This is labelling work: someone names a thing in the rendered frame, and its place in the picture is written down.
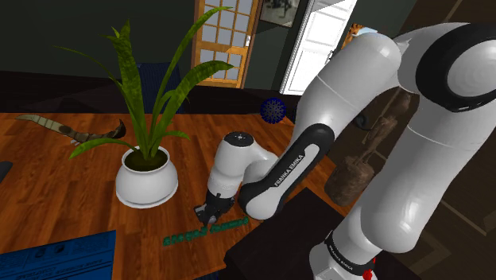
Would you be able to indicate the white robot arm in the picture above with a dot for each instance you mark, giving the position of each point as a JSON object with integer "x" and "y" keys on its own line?
{"x": 360, "y": 97}

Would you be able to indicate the dark blue chair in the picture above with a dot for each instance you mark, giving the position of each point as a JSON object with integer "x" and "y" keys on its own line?
{"x": 155, "y": 87}

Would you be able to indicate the green plant in white pot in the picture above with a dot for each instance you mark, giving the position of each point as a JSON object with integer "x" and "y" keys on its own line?
{"x": 146, "y": 170}

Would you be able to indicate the green ridged stick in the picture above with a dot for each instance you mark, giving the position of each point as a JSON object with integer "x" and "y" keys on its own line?
{"x": 205, "y": 231}

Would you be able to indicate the dark flat object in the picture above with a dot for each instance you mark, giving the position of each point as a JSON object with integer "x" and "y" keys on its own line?
{"x": 4, "y": 170}

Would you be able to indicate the dark framed wall picture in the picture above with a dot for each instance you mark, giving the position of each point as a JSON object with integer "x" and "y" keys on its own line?
{"x": 279, "y": 11}

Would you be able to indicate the brown wooden floor sculpture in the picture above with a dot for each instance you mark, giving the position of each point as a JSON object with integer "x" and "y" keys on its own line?
{"x": 354, "y": 174}

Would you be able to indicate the white panel door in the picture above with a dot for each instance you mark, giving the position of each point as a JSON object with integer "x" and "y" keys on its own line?
{"x": 316, "y": 46}

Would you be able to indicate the wooden glazed door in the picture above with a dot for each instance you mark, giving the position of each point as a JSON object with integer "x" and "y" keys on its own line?
{"x": 224, "y": 40}

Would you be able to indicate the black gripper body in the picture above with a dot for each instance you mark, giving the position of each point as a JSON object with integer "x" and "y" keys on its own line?
{"x": 217, "y": 201}

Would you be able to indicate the brown striped curved horn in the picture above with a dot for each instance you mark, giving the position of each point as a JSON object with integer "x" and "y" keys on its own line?
{"x": 73, "y": 132}

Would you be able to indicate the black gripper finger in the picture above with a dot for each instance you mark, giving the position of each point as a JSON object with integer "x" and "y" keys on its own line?
{"x": 214, "y": 219}
{"x": 200, "y": 214}

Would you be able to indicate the dark robot stand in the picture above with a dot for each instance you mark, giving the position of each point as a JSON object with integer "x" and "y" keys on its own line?
{"x": 279, "y": 244}

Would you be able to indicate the blue spiky ball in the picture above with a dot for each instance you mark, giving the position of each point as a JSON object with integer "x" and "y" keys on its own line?
{"x": 273, "y": 111}

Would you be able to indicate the blue printed box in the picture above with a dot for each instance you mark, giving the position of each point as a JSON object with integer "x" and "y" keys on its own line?
{"x": 58, "y": 258}

